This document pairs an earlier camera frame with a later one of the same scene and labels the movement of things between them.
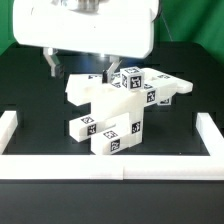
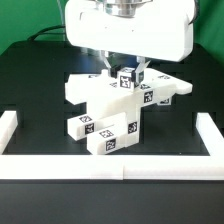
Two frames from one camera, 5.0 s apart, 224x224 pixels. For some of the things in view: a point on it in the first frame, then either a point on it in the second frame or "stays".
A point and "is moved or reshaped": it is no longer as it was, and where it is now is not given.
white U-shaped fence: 20,166 stays
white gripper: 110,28 to 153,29
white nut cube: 132,78 is moved or reshaped
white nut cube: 164,101 stays
